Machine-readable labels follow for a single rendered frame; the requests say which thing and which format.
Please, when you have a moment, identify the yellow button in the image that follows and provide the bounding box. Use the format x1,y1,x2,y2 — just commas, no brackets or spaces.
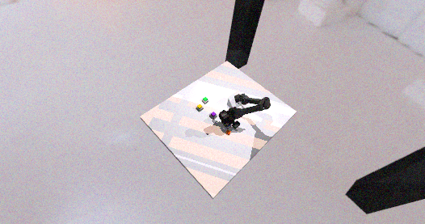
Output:
196,104,204,112

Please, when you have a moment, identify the green button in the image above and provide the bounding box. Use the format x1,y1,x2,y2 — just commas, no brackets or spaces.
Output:
201,97,209,104

